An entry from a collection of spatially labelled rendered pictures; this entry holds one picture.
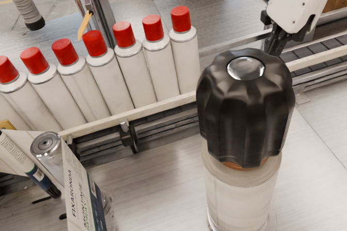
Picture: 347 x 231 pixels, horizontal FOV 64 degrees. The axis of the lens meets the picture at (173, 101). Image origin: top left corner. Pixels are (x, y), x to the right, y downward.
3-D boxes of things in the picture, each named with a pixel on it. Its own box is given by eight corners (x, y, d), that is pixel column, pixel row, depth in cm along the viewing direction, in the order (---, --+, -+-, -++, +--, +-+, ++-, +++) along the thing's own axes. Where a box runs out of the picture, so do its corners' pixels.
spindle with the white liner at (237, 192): (220, 254, 40) (212, 127, 18) (200, 197, 46) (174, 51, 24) (278, 233, 40) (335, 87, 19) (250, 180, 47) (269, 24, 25)
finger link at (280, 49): (279, 26, 56) (266, 54, 60) (288, 34, 54) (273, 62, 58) (292, 27, 57) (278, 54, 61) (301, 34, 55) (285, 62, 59)
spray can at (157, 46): (161, 112, 60) (139, 30, 45) (155, 97, 63) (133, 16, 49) (184, 104, 60) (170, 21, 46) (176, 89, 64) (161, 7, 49)
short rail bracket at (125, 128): (131, 164, 58) (115, 130, 49) (129, 153, 60) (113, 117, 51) (146, 160, 58) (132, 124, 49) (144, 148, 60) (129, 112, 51)
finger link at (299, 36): (309, -5, 50) (286, 5, 55) (309, 38, 50) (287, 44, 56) (313, -4, 50) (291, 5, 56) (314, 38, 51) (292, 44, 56)
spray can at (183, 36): (183, 104, 60) (169, 21, 46) (176, 89, 64) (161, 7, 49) (205, 97, 61) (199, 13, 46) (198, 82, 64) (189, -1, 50)
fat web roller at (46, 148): (84, 222, 46) (24, 164, 32) (83, 197, 49) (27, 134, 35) (111, 213, 46) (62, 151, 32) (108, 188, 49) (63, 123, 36)
